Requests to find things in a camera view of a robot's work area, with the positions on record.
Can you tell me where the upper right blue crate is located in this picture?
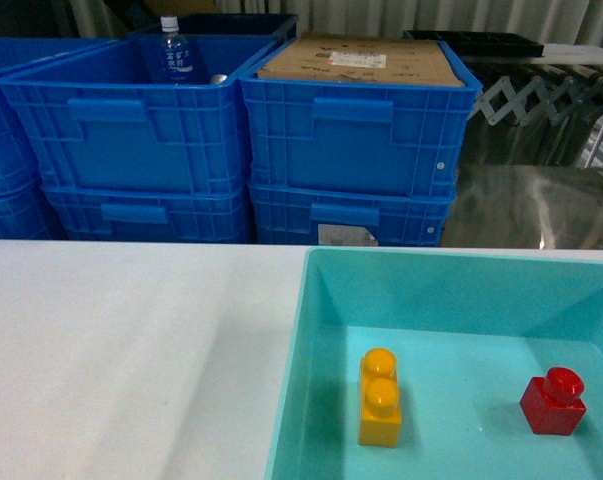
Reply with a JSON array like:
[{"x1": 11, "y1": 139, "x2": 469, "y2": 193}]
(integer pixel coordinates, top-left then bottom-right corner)
[{"x1": 240, "y1": 43, "x2": 482, "y2": 199}]

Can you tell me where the lower right blue crate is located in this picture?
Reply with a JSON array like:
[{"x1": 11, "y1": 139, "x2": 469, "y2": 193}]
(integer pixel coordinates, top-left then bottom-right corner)
[{"x1": 249, "y1": 183, "x2": 452, "y2": 247}]

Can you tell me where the teal plastic tray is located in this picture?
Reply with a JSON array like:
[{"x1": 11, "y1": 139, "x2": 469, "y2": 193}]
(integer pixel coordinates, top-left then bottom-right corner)
[{"x1": 266, "y1": 247, "x2": 603, "y2": 479}]

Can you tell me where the clear water bottle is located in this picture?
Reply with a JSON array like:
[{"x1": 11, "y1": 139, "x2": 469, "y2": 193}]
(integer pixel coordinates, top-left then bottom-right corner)
[{"x1": 156, "y1": 15, "x2": 202, "y2": 85}]

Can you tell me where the black plastic tray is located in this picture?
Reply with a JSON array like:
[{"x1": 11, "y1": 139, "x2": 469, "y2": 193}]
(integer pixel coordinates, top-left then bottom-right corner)
[{"x1": 402, "y1": 30, "x2": 544, "y2": 58}]

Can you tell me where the lower middle blue crate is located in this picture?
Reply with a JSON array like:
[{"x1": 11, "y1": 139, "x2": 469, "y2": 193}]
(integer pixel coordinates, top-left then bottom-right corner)
[{"x1": 42, "y1": 186, "x2": 253, "y2": 244}]

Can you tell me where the brown cardboard box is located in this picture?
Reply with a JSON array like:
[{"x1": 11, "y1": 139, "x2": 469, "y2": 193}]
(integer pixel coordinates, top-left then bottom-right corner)
[{"x1": 257, "y1": 33, "x2": 463, "y2": 87}]

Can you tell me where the upper middle blue crate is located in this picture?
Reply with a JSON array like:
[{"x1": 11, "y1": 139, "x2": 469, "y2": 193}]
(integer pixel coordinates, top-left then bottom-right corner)
[{"x1": 0, "y1": 34, "x2": 276, "y2": 195}]

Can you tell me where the blue crate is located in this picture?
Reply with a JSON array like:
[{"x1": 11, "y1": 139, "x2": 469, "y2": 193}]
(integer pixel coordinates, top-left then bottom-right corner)
[
  {"x1": 240, "y1": 43, "x2": 482, "y2": 199},
  {"x1": 0, "y1": 37, "x2": 109, "y2": 196},
  {"x1": 0, "y1": 182, "x2": 67, "y2": 240},
  {"x1": 249, "y1": 183, "x2": 452, "y2": 247},
  {"x1": 42, "y1": 186, "x2": 253, "y2": 244},
  {"x1": 0, "y1": 34, "x2": 276, "y2": 195}
]

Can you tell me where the lower left blue crate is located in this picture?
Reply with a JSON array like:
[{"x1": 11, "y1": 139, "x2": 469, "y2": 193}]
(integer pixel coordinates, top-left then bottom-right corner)
[{"x1": 0, "y1": 182, "x2": 67, "y2": 240}]

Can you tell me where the red one-stud block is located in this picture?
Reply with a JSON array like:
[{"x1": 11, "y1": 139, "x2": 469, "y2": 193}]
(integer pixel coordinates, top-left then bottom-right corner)
[{"x1": 519, "y1": 366, "x2": 587, "y2": 436}]

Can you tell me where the upper left blue crate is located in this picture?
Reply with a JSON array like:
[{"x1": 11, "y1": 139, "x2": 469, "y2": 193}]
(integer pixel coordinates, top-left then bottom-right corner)
[{"x1": 0, "y1": 37, "x2": 109, "y2": 196}]

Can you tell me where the expandable roller conveyor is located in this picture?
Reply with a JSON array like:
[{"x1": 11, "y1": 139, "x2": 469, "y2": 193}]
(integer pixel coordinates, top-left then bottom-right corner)
[{"x1": 461, "y1": 62, "x2": 603, "y2": 174}]

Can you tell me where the yellow two-stud block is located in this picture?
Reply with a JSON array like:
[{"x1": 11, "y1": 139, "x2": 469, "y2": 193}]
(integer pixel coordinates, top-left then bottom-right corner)
[{"x1": 358, "y1": 347, "x2": 402, "y2": 448}]

